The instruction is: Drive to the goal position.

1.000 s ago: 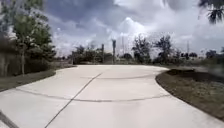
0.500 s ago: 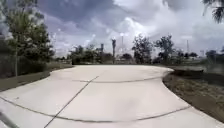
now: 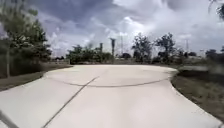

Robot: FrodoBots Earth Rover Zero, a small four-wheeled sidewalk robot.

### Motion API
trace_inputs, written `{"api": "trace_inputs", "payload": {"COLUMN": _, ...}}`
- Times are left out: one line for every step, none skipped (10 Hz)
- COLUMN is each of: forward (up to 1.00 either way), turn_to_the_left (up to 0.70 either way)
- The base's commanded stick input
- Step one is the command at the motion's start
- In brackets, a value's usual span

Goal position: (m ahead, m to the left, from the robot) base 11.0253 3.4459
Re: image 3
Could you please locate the tall pole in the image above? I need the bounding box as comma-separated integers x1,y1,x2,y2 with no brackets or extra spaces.
110,37,117,61

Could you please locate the pale concrete road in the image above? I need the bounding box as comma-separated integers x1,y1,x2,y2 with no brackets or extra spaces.
0,64,223,128

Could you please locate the row of trees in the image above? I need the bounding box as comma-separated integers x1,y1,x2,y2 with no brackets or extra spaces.
65,32,224,66

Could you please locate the pale fence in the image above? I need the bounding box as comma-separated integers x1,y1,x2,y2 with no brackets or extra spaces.
49,58,71,66

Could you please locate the tall leafy tree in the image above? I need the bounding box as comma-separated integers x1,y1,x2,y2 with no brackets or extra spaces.
0,0,53,79

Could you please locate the grass verge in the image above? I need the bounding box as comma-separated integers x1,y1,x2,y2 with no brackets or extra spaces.
170,63,224,123
0,63,74,93

